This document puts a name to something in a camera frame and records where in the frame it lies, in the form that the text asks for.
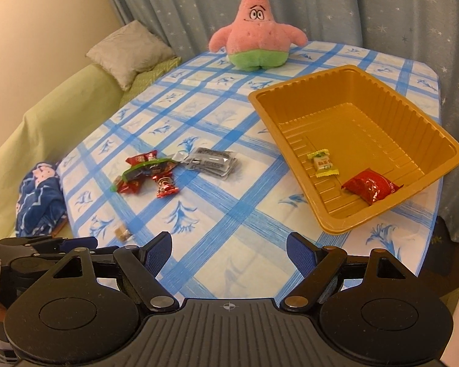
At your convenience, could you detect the golden plastic tray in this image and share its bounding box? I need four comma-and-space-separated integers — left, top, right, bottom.
248, 65, 459, 235

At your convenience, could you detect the beige cushion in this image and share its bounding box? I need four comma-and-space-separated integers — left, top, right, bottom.
86, 20, 177, 92

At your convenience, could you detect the shiny red candy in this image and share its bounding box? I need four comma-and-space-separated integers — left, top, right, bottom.
153, 173, 181, 199

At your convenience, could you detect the blue checked tablecloth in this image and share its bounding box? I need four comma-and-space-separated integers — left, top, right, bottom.
55, 40, 443, 301

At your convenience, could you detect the small red cartoon candy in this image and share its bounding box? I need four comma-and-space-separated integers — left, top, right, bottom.
126, 152, 160, 166

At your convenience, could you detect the grey foil packet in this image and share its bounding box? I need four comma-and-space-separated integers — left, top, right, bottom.
198, 158, 240, 180
184, 147, 230, 169

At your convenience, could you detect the yellow green wrapped candy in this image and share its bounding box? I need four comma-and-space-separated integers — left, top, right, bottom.
307, 149, 339, 178

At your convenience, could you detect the green zigzag cushion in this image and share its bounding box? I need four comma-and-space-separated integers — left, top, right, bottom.
120, 56, 183, 104

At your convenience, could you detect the red snack packet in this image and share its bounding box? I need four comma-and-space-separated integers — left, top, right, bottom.
341, 168, 405, 206
116, 178, 146, 196

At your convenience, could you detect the green covered sofa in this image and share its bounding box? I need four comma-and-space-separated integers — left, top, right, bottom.
0, 63, 123, 238

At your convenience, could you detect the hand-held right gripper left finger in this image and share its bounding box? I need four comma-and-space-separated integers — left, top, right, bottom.
42, 232, 179, 313

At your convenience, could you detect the pink starfish plush toy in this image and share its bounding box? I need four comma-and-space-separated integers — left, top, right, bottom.
208, 0, 309, 72

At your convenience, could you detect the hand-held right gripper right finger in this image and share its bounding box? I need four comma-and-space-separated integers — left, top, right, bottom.
281, 232, 417, 313

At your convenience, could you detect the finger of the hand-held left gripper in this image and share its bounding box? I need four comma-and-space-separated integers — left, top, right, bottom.
59, 236, 117, 255
0, 236, 66, 253

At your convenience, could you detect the blue patterned cloth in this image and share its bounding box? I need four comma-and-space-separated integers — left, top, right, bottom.
15, 161, 68, 237

